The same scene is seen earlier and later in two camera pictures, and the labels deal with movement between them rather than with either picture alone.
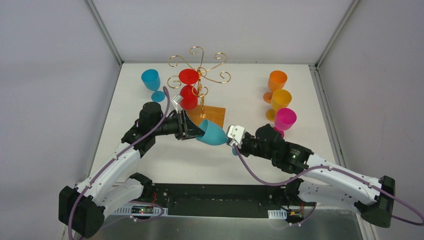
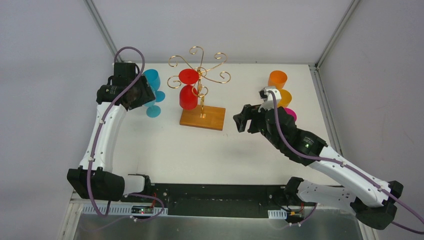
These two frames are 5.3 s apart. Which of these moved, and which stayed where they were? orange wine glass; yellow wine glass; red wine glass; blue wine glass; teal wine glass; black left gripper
Moved: black left gripper; teal wine glass
Stayed: red wine glass; blue wine glass; orange wine glass; yellow wine glass
